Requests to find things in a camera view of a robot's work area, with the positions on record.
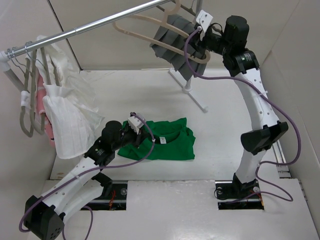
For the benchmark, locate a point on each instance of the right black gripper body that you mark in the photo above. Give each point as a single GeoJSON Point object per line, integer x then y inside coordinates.
{"type": "Point", "coordinates": [211, 41]}

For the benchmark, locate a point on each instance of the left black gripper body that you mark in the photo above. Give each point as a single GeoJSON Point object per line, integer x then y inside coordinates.
{"type": "Point", "coordinates": [129, 136]}

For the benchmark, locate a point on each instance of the green t-shirt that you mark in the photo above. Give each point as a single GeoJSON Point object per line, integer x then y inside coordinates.
{"type": "Point", "coordinates": [174, 141]}

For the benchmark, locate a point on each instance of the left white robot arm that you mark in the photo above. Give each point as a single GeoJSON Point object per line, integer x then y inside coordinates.
{"type": "Point", "coordinates": [47, 215]}

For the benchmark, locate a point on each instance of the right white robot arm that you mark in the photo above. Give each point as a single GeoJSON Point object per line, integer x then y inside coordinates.
{"type": "Point", "coordinates": [242, 64]}

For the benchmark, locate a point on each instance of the grey hanger with skirt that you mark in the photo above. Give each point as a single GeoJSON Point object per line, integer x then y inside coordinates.
{"type": "Point", "coordinates": [185, 7]}

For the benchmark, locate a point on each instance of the grey pleated skirt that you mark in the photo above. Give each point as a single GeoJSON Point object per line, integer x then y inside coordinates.
{"type": "Point", "coordinates": [175, 40]}

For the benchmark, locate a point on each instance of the white garment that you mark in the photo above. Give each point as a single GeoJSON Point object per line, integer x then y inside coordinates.
{"type": "Point", "coordinates": [70, 103]}

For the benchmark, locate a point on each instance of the pink garment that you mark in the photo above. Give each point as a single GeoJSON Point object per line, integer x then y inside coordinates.
{"type": "Point", "coordinates": [40, 108]}

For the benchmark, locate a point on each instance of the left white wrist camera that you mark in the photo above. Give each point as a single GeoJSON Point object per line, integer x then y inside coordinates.
{"type": "Point", "coordinates": [135, 122]}

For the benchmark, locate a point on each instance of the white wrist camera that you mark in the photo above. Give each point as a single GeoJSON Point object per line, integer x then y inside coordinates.
{"type": "Point", "coordinates": [135, 122]}
{"type": "Point", "coordinates": [204, 19]}

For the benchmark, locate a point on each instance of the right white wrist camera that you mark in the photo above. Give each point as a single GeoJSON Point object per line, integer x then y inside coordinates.
{"type": "Point", "coordinates": [204, 19]}

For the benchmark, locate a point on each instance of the silver clothes rail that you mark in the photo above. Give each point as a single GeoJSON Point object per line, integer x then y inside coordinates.
{"type": "Point", "coordinates": [28, 47]}

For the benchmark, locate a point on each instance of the white rack left post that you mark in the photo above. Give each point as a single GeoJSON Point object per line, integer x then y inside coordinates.
{"type": "Point", "coordinates": [6, 69]}

